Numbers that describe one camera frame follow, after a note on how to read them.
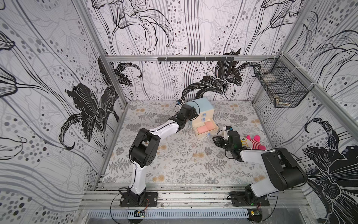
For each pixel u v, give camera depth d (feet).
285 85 2.90
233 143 2.38
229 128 2.76
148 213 2.30
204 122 3.41
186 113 2.39
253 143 2.87
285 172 1.46
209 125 3.40
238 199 2.36
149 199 2.40
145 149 1.69
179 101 2.80
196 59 3.04
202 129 3.31
